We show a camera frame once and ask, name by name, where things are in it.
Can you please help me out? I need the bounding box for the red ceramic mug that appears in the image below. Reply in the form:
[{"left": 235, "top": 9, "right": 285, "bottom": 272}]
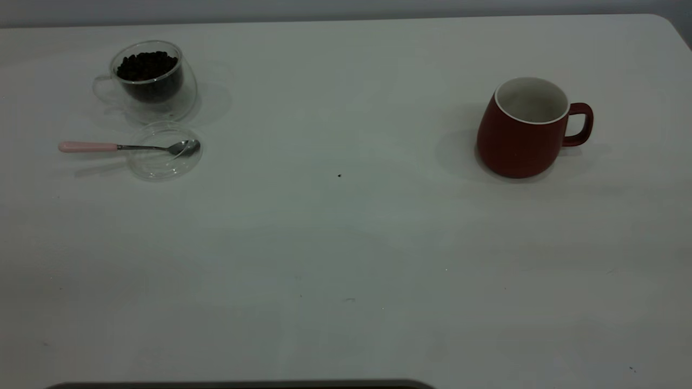
[{"left": 476, "top": 77, "right": 594, "bottom": 179}]

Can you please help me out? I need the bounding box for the pink-handled metal spoon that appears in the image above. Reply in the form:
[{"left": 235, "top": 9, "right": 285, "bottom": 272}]
[{"left": 58, "top": 139, "right": 201, "bottom": 158}]

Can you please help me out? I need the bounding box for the clear round glass lid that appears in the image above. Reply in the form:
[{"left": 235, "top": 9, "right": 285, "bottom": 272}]
[{"left": 127, "top": 120, "right": 204, "bottom": 182}]

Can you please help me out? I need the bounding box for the dark coffee beans pile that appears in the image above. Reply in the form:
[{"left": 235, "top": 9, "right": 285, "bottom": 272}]
[{"left": 116, "top": 51, "right": 183, "bottom": 103}]

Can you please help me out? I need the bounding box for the clear double-wall glass cup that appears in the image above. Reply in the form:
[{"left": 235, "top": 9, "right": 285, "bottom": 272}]
[{"left": 92, "top": 39, "right": 198, "bottom": 124}]

